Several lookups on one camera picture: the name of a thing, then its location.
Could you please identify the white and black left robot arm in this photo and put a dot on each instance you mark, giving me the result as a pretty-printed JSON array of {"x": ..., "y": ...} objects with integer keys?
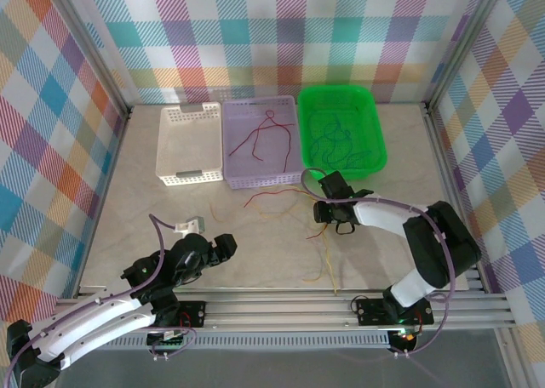
[{"x": 93, "y": 324}]

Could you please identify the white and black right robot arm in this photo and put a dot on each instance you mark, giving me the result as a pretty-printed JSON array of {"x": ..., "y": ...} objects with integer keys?
[{"x": 383, "y": 215}]

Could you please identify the controller board with green terminals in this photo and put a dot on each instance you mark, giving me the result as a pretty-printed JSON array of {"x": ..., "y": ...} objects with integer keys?
[{"x": 168, "y": 340}]

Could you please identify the purple perforated plastic basket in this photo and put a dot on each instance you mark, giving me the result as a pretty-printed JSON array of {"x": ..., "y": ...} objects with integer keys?
[{"x": 272, "y": 150}]

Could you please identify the green mesh plastic basket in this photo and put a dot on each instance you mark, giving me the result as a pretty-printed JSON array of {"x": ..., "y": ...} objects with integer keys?
[{"x": 366, "y": 120}]

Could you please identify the white perforated plastic basket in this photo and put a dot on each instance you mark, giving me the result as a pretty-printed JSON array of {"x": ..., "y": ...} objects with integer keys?
[{"x": 189, "y": 143}]

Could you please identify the controller board with orange part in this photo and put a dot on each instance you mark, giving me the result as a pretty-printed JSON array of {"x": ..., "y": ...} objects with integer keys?
[{"x": 404, "y": 336}]

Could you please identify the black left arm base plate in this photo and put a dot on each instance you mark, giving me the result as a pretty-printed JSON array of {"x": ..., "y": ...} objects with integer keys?
[{"x": 193, "y": 313}]

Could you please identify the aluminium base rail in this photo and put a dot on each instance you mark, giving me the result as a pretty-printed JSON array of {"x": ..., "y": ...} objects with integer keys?
[{"x": 277, "y": 307}]

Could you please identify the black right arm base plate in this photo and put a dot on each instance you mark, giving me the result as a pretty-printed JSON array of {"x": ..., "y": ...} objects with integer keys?
[{"x": 368, "y": 311}]

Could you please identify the aluminium table edge rail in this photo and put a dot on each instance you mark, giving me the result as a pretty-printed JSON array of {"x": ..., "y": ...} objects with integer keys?
[
  {"x": 106, "y": 192},
  {"x": 446, "y": 158}
]

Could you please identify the aluminium frame post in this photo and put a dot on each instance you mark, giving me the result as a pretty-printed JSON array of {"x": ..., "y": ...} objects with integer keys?
[
  {"x": 462, "y": 43},
  {"x": 89, "y": 43}
]

